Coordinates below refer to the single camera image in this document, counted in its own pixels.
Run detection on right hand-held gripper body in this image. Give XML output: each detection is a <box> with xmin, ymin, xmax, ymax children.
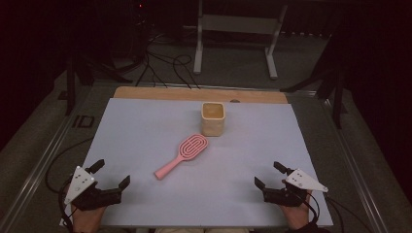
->
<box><xmin>262</xmin><ymin>168</ymin><xmax>329</xmax><ymax>208</ymax></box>

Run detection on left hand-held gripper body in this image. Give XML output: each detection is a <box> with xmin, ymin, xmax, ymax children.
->
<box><xmin>63</xmin><ymin>165</ymin><xmax>123</xmax><ymax>212</ymax></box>

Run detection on pink hairbrush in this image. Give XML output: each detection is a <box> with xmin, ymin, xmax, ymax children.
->
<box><xmin>154</xmin><ymin>133</ymin><xmax>209</xmax><ymax>181</ymax></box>

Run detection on cream square cup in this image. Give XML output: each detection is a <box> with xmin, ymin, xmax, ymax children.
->
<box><xmin>200</xmin><ymin>101</ymin><xmax>226</xmax><ymax>138</ymax></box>

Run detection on person's right hand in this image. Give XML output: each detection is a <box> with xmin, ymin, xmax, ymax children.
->
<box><xmin>280</xmin><ymin>191</ymin><xmax>314</xmax><ymax>231</ymax></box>

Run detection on person's left hand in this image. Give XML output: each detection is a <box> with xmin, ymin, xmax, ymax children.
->
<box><xmin>71</xmin><ymin>206</ymin><xmax>108</xmax><ymax>233</ymax></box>

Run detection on black stand with feet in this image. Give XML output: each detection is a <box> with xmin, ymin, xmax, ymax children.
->
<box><xmin>57</xmin><ymin>56</ymin><xmax>134</xmax><ymax>117</ymax></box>

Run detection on black tripod stand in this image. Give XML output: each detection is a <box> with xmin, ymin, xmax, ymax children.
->
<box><xmin>280</xmin><ymin>30</ymin><xmax>349</xmax><ymax>130</ymax></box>

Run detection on right hand-held gripper cable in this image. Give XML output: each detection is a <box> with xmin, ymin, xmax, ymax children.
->
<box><xmin>300</xmin><ymin>190</ymin><xmax>375</xmax><ymax>233</ymax></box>

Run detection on hand-held gripper cable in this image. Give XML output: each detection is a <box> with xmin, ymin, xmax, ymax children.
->
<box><xmin>44</xmin><ymin>137</ymin><xmax>95</xmax><ymax>233</ymax></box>
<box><xmin>300</xmin><ymin>190</ymin><xmax>375</xmax><ymax>233</ymax></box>

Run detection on left hand-held gripper cable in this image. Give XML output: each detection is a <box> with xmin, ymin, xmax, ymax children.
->
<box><xmin>44</xmin><ymin>137</ymin><xmax>95</xmax><ymax>233</ymax></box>

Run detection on aluminium floor rail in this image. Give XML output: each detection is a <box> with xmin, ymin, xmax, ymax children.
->
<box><xmin>319</xmin><ymin>96</ymin><xmax>392</xmax><ymax>233</ymax></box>
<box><xmin>0</xmin><ymin>84</ymin><xmax>98</xmax><ymax>233</ymax></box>

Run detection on black rectangular floor bracket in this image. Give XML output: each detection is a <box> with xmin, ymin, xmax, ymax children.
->
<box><xmin>72</xmin><ymin>115</ymin><xmax>96</xmax><ymax>129</ymax></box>

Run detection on black floor cables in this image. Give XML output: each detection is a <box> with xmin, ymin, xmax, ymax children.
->
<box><xmin>135</xmin><ymin>32</ymin><xmax>201</xmax><ymax>90</ymax></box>

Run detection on white metal stand frame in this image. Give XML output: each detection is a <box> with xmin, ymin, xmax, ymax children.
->
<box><xmin>192</xmin><ymin>0</ymin><xmax>289</xmax><ymax>81</ymax></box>

